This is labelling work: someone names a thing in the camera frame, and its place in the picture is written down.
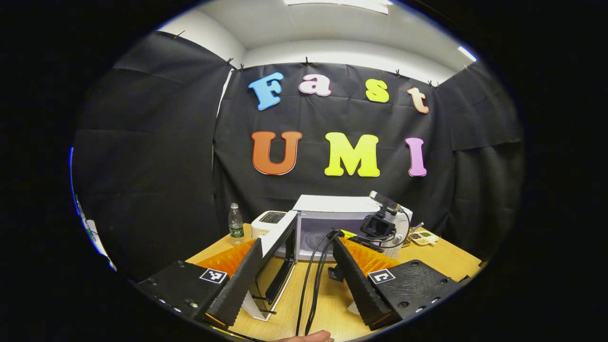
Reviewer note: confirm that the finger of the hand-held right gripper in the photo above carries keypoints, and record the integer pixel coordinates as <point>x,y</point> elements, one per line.
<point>349,233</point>

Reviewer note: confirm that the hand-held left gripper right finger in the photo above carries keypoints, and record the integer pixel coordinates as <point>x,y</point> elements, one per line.
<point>358,285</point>

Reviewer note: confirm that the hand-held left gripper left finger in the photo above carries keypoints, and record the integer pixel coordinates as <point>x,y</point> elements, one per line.
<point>240,285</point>

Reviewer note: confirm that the white microwave oven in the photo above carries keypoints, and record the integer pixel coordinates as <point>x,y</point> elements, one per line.
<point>332,205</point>

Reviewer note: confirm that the white divided seasoning dish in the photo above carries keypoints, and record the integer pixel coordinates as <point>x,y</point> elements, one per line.
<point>424,237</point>

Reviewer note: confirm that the clear plastic water bottle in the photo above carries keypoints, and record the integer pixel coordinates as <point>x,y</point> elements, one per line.
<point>235,228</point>

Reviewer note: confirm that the white toaster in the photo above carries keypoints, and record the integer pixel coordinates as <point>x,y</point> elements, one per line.
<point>266,223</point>

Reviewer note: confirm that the black backdrop cloth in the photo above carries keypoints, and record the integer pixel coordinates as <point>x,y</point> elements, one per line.
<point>142,190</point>

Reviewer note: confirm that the ceiling light panel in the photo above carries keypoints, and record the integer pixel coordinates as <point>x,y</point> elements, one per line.
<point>467,53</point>
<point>337,4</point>

